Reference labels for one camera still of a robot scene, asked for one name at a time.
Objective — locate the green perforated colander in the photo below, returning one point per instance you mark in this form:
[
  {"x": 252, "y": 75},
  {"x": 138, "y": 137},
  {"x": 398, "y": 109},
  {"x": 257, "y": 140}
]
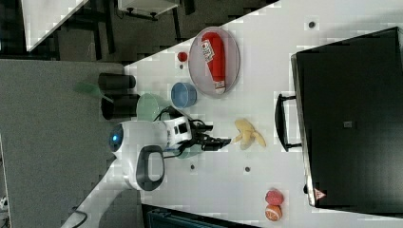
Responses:
[{"x": 150, "y": 106}]

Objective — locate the black pot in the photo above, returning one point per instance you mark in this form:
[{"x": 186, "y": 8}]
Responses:
[{"x": 120, "y": 107}]

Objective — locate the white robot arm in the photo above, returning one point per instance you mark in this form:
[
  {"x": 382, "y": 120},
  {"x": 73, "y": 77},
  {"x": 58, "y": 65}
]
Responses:
[{"x": 139, "y": 147}]

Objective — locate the blue bowl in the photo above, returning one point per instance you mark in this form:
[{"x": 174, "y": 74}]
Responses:
[{"x": 183, "y": 95}]

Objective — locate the red plush tomato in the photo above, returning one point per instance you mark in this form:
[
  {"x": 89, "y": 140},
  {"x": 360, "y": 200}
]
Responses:
[{"x": 274, "y": 197}]

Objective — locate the blue metal frame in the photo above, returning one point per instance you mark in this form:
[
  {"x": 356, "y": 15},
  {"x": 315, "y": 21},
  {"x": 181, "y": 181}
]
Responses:
[{"x": 158, "y": 217}]

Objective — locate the yellow plush banana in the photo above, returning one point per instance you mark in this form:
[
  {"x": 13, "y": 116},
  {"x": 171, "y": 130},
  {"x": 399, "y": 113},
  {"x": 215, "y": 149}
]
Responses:
[{"x": 247, "y": 134}]

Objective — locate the black cylinder container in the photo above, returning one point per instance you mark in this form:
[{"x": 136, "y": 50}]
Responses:
[{"x": 110, "y": 81}]

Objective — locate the orange plush ball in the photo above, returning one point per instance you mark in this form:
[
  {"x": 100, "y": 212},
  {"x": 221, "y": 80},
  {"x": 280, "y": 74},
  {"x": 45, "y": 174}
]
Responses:
[{"x": 273, "y": 212}]

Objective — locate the white side table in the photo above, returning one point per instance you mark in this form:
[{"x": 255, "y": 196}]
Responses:
[{"x": 42, "y": 17}]

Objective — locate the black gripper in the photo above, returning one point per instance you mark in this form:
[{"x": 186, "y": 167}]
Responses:
[{"x": 199, "y": 137}]

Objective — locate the green mug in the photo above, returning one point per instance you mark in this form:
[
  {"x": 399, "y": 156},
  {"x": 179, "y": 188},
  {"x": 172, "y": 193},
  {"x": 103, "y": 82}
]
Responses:
[{"x": 188, "y": 152}]

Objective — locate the red plush ketchup bottle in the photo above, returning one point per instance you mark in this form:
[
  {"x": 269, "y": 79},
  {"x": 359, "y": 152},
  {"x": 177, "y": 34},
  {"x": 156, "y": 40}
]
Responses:
[{"x": 213, "y": 51}]

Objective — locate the green spatula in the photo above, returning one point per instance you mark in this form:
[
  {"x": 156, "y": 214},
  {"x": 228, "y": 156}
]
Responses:
[{"x": 90, "y": 90}]

